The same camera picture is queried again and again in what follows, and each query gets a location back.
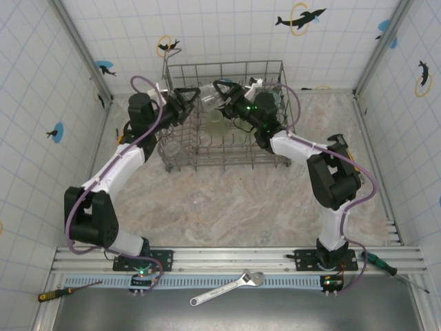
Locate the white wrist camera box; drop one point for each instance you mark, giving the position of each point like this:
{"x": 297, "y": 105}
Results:
{"x": 255, "y": 84}
{"x": 158, "y": 91}

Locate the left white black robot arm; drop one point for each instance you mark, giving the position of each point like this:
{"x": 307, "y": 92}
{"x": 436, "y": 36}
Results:
{"x": 117, "y": 165}

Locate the silver adjustable wrench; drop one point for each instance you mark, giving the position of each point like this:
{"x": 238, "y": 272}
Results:
{"x": 241, "y": 281}

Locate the aluminium corner post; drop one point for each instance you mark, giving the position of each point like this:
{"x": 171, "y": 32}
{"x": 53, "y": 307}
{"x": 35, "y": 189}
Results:
{"x": 382, "y": 48}
{"x": 81, "y": 48}

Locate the aluminium mounting rail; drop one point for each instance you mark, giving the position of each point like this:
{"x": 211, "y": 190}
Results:
{"x": 224, "y": 257}

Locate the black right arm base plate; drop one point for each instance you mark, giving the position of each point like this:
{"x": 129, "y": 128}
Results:
{"x": 305, "y": 260}

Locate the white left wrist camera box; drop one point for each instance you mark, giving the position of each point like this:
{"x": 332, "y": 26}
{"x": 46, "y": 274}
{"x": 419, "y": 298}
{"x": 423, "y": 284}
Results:
{"x": 158, "y": 91}

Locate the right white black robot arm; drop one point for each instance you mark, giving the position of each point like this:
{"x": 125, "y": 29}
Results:
{"x": 293, "y": 145}

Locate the aluminium frame base bar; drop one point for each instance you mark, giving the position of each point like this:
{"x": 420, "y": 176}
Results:
{"x": 324, "y": 92}

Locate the blue patch wall sticker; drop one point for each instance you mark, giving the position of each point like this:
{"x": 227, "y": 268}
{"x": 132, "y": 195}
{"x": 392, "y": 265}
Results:
{"x": 384, "y": 25}

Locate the blue oval fish sticker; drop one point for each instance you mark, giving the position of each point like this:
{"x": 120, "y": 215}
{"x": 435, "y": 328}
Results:
{"x": 58, "y": 132}
{"x": 103, "y": 65}

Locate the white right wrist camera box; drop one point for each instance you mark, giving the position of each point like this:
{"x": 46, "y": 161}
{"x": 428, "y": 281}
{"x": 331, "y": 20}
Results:
{"x": 255, "y": 84}

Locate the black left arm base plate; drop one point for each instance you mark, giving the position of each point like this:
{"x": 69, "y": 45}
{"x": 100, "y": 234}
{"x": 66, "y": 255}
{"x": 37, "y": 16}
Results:
{"x": 162, "y": 260}

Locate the orange tape measure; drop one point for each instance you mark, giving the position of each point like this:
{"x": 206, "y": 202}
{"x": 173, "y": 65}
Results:
{"x": 120, "y": 139}

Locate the teal plastic cup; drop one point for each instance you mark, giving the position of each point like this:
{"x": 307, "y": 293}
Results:
{"x": 279, "y": 96}

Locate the pale frosted green cup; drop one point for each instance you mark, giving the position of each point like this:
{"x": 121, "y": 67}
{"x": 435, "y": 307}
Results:
{"x": 217, "y": 125}

